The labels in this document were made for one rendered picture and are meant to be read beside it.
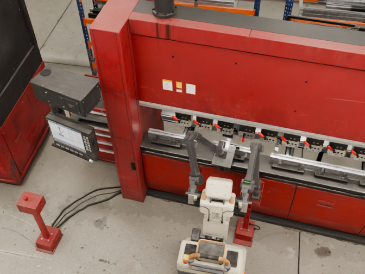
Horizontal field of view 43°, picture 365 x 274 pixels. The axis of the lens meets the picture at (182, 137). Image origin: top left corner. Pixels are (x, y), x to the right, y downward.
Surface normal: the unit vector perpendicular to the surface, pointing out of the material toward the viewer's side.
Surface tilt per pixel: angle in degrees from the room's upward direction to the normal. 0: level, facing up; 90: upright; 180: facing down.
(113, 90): 90
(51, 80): 0
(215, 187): 48
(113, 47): 90
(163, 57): 90
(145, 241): 0
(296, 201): 90
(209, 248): 0
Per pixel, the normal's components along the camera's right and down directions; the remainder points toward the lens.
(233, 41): -0.27, 0.72
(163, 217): -0.01, -0.66
